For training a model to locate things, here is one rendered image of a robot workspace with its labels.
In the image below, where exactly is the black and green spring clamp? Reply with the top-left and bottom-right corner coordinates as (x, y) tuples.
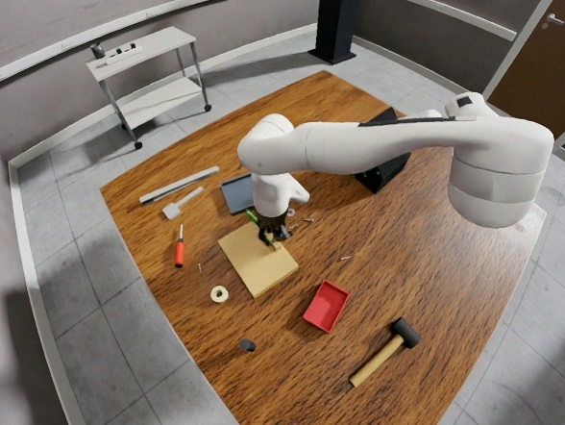
(246, 209), (271, 246)

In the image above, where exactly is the red screwdriver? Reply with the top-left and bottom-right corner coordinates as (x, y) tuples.
(174, 225), (184, 268)

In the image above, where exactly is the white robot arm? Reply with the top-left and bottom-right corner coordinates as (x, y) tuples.
(237, 92), (553, 229)

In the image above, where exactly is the pale wooden board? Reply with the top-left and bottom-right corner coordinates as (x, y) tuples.
(218, 220), (299, 299)

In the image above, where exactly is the black cylinder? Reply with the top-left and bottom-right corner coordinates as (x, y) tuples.
(239, 338), (256, 351)

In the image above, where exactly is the beige ring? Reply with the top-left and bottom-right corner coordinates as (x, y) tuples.
(211, 286), (228, 303)

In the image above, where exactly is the red rectangular tray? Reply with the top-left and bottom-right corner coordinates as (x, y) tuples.
(302, 280), (350, 334)

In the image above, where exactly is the black-headed mallet with wooden handle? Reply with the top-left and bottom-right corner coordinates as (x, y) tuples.
(349, 317), (421, 388)

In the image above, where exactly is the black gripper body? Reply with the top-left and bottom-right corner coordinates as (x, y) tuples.
(256, 207), (288, 230)

